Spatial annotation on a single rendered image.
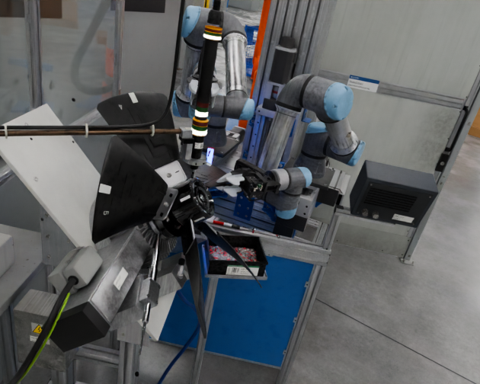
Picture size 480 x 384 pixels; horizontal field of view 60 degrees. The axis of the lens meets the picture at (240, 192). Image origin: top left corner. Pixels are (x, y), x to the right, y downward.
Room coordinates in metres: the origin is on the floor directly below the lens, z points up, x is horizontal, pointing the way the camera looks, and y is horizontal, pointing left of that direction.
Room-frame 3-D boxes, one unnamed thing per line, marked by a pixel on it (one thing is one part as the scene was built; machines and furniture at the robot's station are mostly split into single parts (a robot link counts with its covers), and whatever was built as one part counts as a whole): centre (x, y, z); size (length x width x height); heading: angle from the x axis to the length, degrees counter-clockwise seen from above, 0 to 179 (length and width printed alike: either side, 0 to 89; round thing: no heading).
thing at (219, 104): (1.37, 0.17, 1.37); 0.11 x 0.08 x 0.11; 104
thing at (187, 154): (1.09, 0.15, 1.33); 0.09 x 0.07 x 0.10; 124
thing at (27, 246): (0.99, 0.70, 0.85); 0.36 x 0.24 x 0.03; 179
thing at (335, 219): (1.44, -0.39, 0.96); 0.03 x 0.03 x 0.20; 89
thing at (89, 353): (0.96, 0.37, 0.56); 0.19 x 0.04 x 0.04; 89
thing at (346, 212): (1.44, -0.49, 1.04); 0.24 x 0.03 x 0.03; 89
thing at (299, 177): (1.35, -0.18, 1.17); 0.11 x 0.08 x 0.09; 126
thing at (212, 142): (1.90, 0.19, 1.09); 0.15 x 0.15 x 0.10
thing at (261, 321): (1.45, 0.04, 0.45); 0.82 x 0.02 x 0.66; 89
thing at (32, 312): (0.88, 0.49, 0.73); 0.15 x 0.09 x 0.22; 89
